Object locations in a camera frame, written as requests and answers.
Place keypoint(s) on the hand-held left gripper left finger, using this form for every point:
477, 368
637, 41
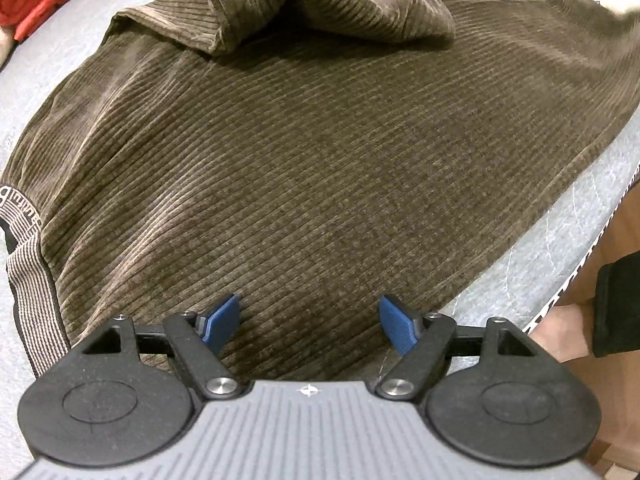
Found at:
224, 321

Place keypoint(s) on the person's black trouser leg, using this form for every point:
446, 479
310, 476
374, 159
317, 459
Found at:
617, 305

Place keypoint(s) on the person's bare foot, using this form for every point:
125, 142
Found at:
560, 332

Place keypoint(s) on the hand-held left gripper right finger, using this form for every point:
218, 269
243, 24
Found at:
397, 325

